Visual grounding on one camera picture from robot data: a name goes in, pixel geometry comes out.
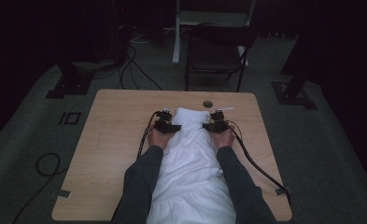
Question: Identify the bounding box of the white skirt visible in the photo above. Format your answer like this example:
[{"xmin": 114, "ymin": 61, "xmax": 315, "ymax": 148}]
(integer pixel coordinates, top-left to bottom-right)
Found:
[{"xmin": 146, "ymin": 106, "xmax": 237, "ymax": 224}]

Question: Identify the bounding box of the straight black floor cable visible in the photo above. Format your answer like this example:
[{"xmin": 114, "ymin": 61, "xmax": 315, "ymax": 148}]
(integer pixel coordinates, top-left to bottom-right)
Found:
[{"xmin": 126, "ymin": 46, "xmax": 163, "ymax": 91}]

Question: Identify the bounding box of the person's right hand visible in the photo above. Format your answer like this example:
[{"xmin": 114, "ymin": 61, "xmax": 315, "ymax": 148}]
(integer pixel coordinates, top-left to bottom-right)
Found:
[{"xmin": 211, "ymin": 127, "xmax": 236, "ymax": 150}]

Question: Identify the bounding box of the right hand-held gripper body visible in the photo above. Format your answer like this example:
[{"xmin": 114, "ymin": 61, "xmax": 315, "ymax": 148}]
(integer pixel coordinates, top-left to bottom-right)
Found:
[{"xmin": 209, "ymin": 106, "xmax": 235, "ymax": 134}]

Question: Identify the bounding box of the black stand base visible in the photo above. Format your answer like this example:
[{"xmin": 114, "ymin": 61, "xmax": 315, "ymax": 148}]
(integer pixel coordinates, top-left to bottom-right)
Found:
[
  {"xmin": 271, "ymin": 62, "xmax": 318, "ymax": 111},
  {"xmin": 45, "ymin": 60, "xmax": 95, "ymax": 100}
]

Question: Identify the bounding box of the hand-held gripper cable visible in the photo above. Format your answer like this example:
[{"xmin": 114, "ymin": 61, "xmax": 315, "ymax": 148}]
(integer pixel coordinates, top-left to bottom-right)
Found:
[
  {"xmin": 136, "ymin": 111, "xmax": 161, "ymax": 160},
  {"xmin": 227, "ymin": 120, "xmax": 292, "ymax": 206}
]

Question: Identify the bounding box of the left hand-held gripper cable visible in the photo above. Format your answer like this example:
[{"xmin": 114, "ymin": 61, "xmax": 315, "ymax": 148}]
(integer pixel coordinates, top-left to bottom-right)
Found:
[{"xmin": 136, "ymin": 111, "xmax": 161, "ymax": 160}]

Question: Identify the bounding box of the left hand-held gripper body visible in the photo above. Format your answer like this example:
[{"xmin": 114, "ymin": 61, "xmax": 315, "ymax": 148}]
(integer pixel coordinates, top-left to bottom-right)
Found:
[{"xmin": 152, "ymin": 106, "xmax": 175, "ymax": 135}]

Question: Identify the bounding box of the looped black floor cable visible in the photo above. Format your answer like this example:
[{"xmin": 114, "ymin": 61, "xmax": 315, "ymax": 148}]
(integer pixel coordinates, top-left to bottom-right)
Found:
[{"xmin": 12, "ymin": 152, "xmax": 69, "ymax": 224}]

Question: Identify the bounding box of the person's left hand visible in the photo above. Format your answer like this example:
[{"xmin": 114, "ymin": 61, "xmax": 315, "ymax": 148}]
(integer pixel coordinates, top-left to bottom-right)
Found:
[{"xmin": 147, "ymin": 127, "xmax": 173, "ymax": 151}]

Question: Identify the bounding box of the black folding chair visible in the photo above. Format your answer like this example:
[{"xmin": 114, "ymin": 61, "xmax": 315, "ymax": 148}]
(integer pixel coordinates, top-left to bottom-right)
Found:
[{"xmin": 184, "ymin": 22, "xmax": 259, "ymax": 92}]

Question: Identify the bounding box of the right hand-held gripper cable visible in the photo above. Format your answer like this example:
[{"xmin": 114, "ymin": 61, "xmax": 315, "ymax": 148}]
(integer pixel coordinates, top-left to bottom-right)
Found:
[{"xmin": 227, "ymin": 120, "xmax": 292, "ymax": 206}]

